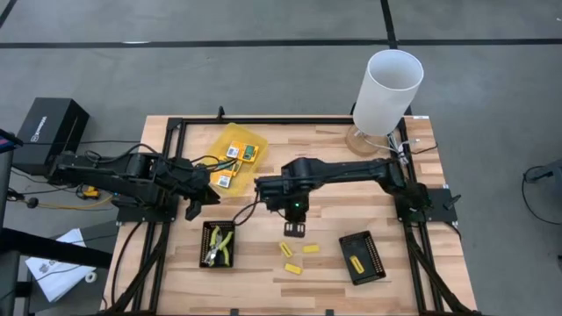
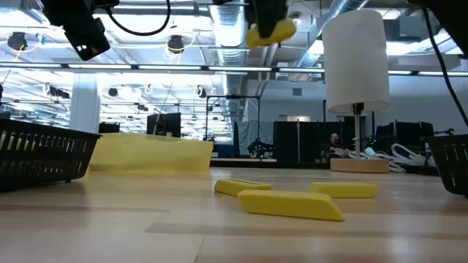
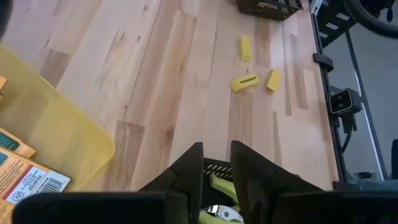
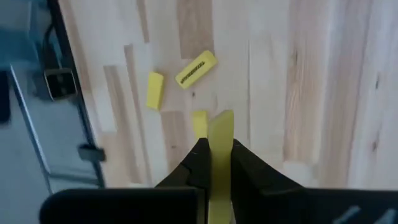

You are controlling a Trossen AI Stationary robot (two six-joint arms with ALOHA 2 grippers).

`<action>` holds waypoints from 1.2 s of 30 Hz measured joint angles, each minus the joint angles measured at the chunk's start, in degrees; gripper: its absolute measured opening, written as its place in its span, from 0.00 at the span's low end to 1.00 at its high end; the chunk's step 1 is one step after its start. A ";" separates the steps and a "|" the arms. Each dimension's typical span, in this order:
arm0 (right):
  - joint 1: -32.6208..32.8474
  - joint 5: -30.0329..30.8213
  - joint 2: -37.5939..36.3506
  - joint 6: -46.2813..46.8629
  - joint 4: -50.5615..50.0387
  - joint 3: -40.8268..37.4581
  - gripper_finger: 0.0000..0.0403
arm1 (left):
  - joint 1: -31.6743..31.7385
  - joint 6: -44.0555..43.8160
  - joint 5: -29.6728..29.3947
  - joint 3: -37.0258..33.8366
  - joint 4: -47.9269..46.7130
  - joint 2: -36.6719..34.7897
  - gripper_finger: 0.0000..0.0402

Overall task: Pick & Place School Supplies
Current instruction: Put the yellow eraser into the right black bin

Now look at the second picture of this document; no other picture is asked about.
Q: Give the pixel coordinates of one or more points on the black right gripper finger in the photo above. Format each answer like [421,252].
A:
[272,16]
[250,12]

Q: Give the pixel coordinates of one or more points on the yellow eraser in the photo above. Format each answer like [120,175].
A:
[283,34]
[241,187]
[289,204]
[343,190]

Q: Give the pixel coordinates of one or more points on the black ceiling device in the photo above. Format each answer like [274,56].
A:
[176,44]
[16,40]

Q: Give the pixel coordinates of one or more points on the white shade wooden base lamp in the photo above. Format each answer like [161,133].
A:
[356,62]

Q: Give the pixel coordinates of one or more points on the white building column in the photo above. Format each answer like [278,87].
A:
[85,106]

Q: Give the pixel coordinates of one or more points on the grey fabric partition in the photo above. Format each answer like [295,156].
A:
[252,133]

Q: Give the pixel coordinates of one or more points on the small black monitor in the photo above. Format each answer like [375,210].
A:
[109,128]

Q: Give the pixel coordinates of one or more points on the small black background robot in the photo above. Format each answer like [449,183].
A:
[260,149]

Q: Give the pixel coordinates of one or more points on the black computer monitor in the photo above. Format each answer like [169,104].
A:
[164,126]

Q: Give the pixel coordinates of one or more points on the person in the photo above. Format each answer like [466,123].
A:
[334,144]

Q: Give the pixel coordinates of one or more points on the black mesh basket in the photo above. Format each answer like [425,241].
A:
[451,164]
[36,157]

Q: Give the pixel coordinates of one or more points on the black table edge bar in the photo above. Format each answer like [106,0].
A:
[292,165]

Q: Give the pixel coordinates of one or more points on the yellow translucent plastic bin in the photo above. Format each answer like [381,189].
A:
[146,153]

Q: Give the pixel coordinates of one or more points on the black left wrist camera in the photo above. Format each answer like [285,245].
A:
[87,42]

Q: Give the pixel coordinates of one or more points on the silver spiral ventilation duct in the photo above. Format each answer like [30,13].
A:
[230,55]

